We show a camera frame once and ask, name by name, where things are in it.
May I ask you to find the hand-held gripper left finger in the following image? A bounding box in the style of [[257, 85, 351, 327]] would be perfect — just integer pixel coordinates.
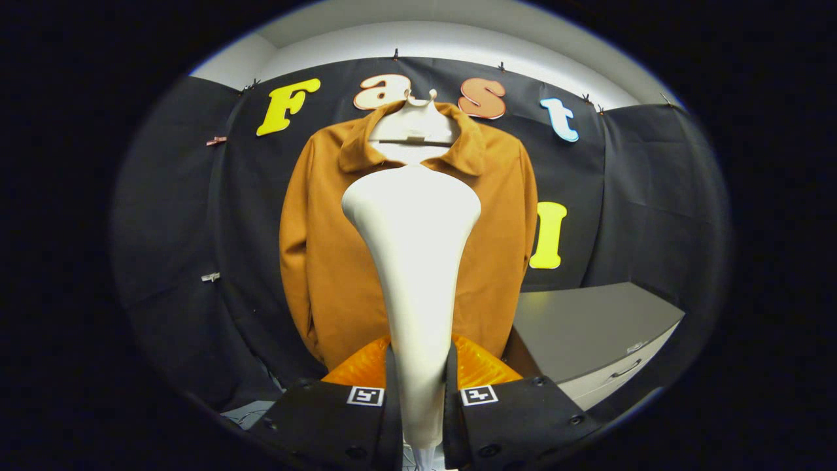
[[248, 335, 403, 471]]

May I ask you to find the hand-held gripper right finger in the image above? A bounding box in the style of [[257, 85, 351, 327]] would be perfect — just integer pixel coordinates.
[[445, 334, 602, 471]]

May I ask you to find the white garment steamer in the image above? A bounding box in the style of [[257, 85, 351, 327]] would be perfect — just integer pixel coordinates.
[[341, 164, 483, 469]]

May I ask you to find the orange button-up shirt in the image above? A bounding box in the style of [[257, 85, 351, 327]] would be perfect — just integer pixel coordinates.
[[279, 98, 538, 370]]

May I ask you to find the white clothes hanger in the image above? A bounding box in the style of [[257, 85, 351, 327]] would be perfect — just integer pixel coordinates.
[[367, 88, 462, 146]]

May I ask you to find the grey drawer cabinet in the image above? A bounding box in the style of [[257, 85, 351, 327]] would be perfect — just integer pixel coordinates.
[[504, 281, 685, 411]]

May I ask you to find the black backdrop cloth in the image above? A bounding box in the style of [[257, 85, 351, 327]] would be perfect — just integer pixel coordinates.
[[111, 58, 732, 419]]

